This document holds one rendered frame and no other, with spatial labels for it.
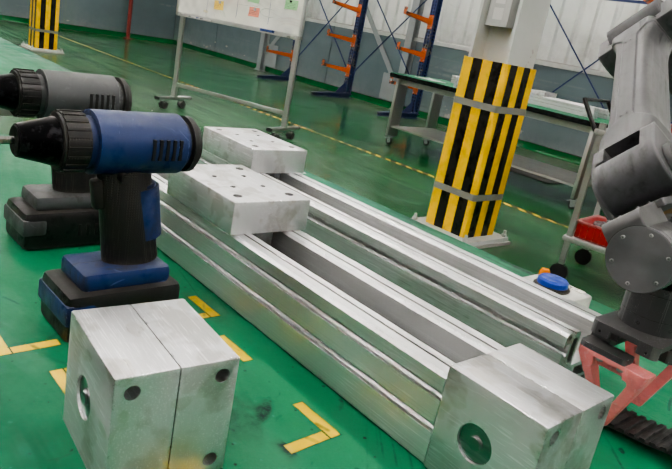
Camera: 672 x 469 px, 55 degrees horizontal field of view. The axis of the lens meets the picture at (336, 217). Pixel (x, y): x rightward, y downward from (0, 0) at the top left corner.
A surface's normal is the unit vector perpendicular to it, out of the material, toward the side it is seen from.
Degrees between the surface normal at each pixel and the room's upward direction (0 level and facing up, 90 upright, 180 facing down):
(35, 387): 0
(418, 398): 90
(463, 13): 90
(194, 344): 0
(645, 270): 90
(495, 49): 90
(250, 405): 0
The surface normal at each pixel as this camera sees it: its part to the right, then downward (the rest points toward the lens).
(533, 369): 0.18, -0.94
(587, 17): -0.74, 0.05
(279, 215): 0.64, 0.33
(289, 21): -0.47, 0.16
